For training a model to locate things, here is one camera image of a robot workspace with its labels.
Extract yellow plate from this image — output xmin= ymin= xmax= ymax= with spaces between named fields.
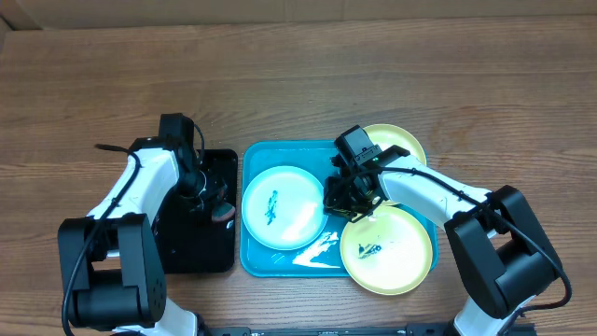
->
xmin=340 ymin=206 xmax=433 ymax=296
xmin=362 ymin=122 xmax=428 ymax=207

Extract light blue plate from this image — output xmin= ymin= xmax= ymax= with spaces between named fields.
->
xmin=242 ymin=165 xmax=327 ymax=250

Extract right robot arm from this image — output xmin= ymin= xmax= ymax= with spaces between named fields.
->
xmin=324 ymin=145 xmax=572 ymax=335

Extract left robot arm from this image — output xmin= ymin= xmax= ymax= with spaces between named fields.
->
xmin=58 ymin=134 xmax=238 ymax=335

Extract black water tray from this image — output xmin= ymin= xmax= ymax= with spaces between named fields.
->
xmin=153 ymin=149 xmax=238 ymax=273

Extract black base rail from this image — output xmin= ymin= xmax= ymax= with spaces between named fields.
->
xmin=209 ymin=322 xmax=458 ymax=336

